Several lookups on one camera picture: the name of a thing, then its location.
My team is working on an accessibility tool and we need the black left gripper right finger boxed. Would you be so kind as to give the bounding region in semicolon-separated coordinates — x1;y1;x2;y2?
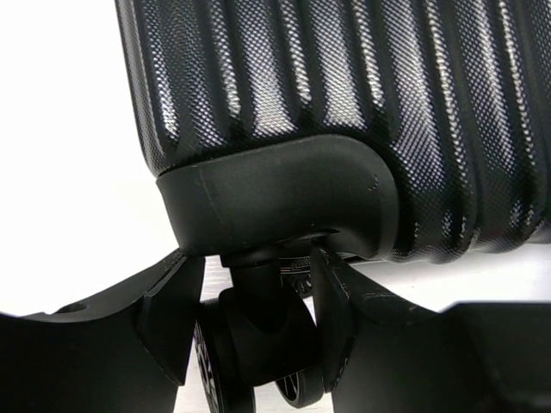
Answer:
311;245;550;412

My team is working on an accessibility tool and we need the black suitcase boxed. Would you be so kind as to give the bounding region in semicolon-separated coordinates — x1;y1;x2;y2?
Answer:
115;1;550;412

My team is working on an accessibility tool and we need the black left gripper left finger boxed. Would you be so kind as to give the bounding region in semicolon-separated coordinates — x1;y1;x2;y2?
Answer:
1;250;205;412

